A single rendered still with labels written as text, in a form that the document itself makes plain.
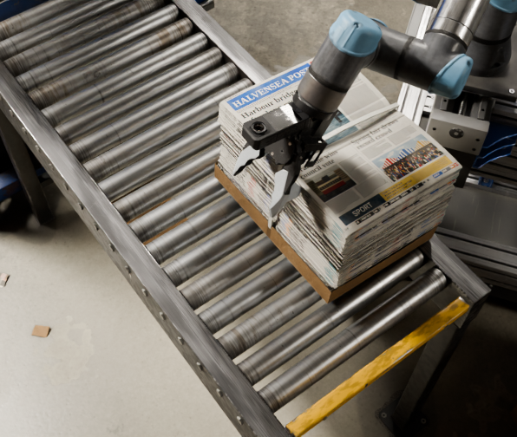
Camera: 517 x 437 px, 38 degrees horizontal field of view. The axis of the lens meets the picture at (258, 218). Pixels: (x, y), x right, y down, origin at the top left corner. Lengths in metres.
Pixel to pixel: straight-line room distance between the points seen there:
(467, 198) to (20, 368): 1.45
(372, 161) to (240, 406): 0.50
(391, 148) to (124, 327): 1.23
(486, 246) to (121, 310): 1.12
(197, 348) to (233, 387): 0.10
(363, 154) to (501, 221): 1.08
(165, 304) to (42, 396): 0.92
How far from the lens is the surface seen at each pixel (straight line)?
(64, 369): 2.36
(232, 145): 1.48
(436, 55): 1.28
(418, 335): 1.47
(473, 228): 2.37
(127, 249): 1.56
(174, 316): 1.48
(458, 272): 1.58
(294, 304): 1.49
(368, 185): 1.34
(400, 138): 1.44
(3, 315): 2.48
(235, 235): 1.57
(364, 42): 1.19
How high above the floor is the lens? 2.12
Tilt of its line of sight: 57 degrees down
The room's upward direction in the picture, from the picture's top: 1 degrees clockwise
